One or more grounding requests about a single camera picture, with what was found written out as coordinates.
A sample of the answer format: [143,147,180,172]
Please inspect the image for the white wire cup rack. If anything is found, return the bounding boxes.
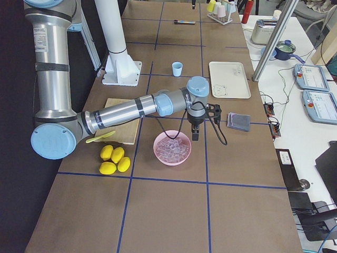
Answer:
[207,0,237,25]

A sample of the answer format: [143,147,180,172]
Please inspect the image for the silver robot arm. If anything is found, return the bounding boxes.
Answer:
[24,1,210,160]

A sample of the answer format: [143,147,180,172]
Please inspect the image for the teach pendant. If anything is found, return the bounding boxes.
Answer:
[302,90,336,125]
[294,64,330,91]

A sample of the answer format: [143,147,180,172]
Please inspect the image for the lower teach pendant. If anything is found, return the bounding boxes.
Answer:
[302,90,336,125]

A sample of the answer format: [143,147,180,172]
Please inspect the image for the pink upturned cup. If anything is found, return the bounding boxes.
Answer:
[214,5,226,18]

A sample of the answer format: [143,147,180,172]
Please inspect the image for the light blue plastic cup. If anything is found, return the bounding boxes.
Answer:
[172,62,183,77]

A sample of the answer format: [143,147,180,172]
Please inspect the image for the steel muddler black tip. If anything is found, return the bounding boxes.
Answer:
[173,20,196,25]

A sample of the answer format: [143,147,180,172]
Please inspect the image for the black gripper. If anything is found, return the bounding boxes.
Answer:
[187,109,206,141]

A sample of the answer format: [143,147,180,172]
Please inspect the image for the yellow lemon upper right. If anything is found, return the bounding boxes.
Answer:
[111,147,125,163]

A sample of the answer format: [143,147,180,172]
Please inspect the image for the blue small bowl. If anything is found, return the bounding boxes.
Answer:
[260,46,277,61]

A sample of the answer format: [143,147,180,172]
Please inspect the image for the yellow lemon lower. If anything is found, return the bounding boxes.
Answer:
[99,161,117,175]

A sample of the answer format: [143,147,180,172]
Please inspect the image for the cream toaster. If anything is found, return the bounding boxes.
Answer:
[251,20,277,45]

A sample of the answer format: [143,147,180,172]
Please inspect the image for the grey folded cloths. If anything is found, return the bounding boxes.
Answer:
[227,112,251,132]

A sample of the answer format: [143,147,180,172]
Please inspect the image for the yellow lemon middle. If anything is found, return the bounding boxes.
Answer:
[117,157,131,172]

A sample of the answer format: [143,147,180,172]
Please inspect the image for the upper teach pendant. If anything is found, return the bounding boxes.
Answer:
[294,64,330,91]

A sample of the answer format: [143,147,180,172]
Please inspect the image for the cream bear serving tray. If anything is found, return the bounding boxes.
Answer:
[209,61,251,99]

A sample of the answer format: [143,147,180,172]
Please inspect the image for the red bottle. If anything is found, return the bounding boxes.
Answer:
[241,0,254,24]

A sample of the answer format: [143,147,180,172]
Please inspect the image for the yellow-green upturned cup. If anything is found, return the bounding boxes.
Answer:
[207,0,216,13]

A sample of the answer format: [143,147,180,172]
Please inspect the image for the wooden cutting board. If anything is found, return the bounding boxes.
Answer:
[95,98,140,145]

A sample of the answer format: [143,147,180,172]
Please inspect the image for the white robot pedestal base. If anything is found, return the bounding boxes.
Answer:
[95,0,142,86]

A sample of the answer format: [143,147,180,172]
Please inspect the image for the yellow lemon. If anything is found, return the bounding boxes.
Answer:
[111,147,125,163]
[117,157,131,172]
[99,161,117,175]
[100,145,114,161]

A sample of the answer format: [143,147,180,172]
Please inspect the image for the aluminium frame post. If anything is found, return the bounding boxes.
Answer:
[252,0,299,82]

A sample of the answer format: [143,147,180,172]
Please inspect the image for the yellow-green plastic knife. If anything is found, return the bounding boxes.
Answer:
[85,130,115,143]

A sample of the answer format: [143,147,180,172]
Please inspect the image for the pink bowl of ice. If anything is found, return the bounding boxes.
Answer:
[153,130,192,166]

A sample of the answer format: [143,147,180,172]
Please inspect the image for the yellow lemon upper left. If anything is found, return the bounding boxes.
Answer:
[100,145,114,161]

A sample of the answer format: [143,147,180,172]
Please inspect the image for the blue saucepan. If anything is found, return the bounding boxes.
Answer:
[275,40,305,64]

